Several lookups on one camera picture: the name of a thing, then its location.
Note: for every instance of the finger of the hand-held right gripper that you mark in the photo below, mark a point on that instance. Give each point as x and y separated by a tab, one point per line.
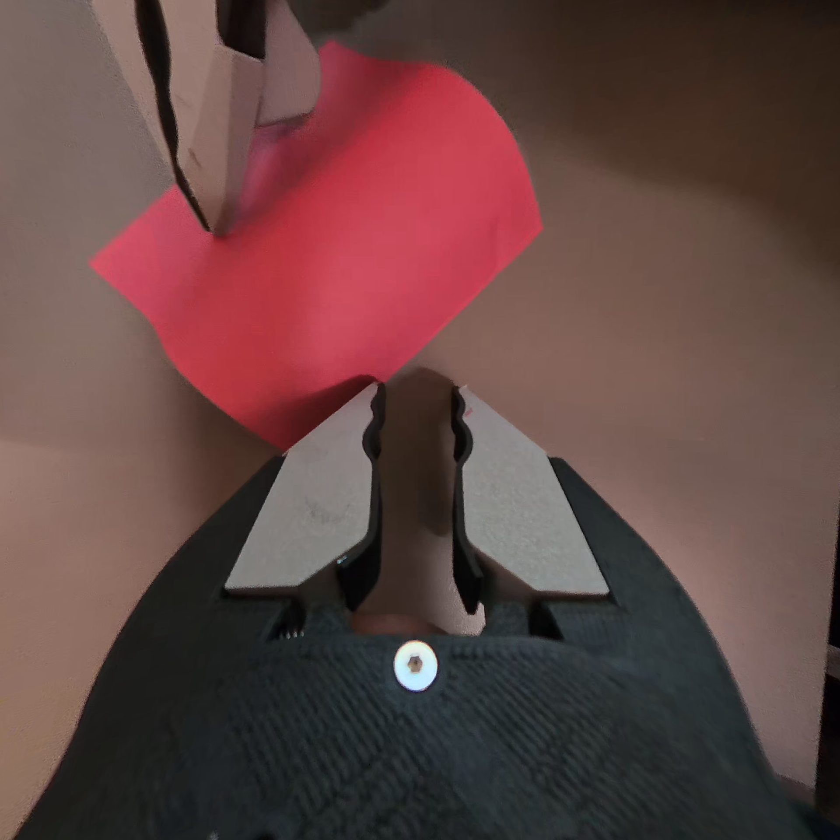
210	118
134	59

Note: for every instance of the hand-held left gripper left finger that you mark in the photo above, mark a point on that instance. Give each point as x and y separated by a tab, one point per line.
308	518

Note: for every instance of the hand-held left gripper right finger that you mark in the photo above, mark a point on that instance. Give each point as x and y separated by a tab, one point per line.
525	518

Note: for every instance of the red floral-backed origami paper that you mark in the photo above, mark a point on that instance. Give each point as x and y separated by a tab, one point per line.
361	262

